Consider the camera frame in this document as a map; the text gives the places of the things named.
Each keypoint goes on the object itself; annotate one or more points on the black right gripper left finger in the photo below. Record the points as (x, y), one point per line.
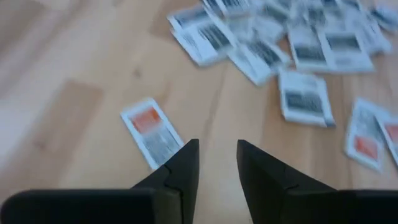
(185, 168)

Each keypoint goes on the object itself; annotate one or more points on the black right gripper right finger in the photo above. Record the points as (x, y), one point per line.
(264, 180)

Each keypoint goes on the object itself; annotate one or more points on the orange print ointment packet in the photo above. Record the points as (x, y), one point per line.
(392, 133)
(152, 132)
(363, 137)

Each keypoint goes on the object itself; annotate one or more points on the blue print antiseptic packet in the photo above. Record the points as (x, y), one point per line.
(306, 99)
(258, 59)
(230, 6)
(202, 37)
(345, 46)
(306, 46)

